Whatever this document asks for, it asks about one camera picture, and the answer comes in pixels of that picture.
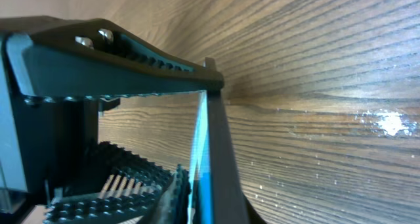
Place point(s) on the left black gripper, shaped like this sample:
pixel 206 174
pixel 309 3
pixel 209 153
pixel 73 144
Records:
pixel 47 62

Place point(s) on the cardboard box wall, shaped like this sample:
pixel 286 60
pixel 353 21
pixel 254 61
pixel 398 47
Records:
pixel 67 9

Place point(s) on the blue Galaxy S24 smartphone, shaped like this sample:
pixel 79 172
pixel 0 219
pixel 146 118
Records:
pixel 216 195

